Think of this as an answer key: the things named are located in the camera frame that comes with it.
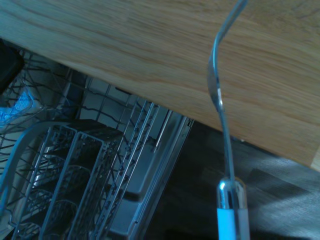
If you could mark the black plastic object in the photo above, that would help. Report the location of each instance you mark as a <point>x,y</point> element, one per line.
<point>8,67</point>

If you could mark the stainless dishwasher tub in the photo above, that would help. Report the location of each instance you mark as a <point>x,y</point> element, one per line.
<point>150,180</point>

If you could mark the blue item in rack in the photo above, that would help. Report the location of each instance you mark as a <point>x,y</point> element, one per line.
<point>17,110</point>

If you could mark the grey plastic cutlery basket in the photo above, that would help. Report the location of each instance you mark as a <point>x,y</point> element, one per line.
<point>82,160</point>

